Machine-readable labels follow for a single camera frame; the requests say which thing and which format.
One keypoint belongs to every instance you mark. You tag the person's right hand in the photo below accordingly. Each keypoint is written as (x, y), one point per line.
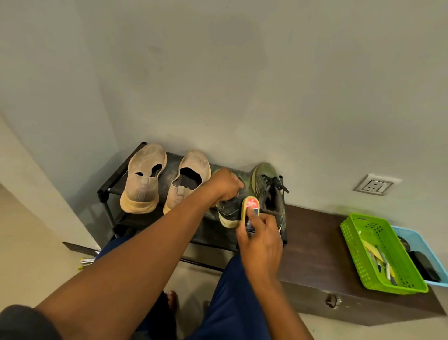
(260, 248)

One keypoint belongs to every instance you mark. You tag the person's left hand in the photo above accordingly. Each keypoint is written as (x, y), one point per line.
(225, 185)

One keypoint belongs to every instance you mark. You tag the green sneaker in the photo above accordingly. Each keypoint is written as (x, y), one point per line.
(269, 203)
(229, 213)

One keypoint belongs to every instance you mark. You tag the yellow-edged shoe shine sponge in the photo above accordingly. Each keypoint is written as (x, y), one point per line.
(250, 202)

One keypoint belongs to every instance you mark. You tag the beige suede shoe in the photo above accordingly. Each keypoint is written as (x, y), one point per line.
(178, 196)
(141, 192)

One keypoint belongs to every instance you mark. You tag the yellow sticky note pad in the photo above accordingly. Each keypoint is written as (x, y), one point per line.
(372, 247)

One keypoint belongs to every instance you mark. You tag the person's left forearm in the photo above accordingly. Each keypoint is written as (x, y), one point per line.
(115, 273)

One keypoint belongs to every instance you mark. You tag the person's right forearm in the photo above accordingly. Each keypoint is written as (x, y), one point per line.
(280, 308)

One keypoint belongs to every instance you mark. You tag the dark brown low bench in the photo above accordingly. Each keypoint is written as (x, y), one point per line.
(315, 252)

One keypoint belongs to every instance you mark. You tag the person's left foot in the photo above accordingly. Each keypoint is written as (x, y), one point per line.
(172, 300)

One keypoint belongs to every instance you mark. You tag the black metal shoe rack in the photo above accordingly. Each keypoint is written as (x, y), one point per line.
(171, 164)

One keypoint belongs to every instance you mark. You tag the dark blue trousers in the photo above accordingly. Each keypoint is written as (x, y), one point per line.
(231, 308)

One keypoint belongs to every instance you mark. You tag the green plastic basket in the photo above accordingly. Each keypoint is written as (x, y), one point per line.
(378, 285)

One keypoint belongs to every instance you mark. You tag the round black polish tin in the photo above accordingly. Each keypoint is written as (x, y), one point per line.
(404, 243)

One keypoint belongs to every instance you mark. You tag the light blue plastic basket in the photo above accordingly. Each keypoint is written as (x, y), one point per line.
(416, 236)

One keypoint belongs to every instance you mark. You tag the white wall socket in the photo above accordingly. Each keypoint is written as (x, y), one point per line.
(376, 185)

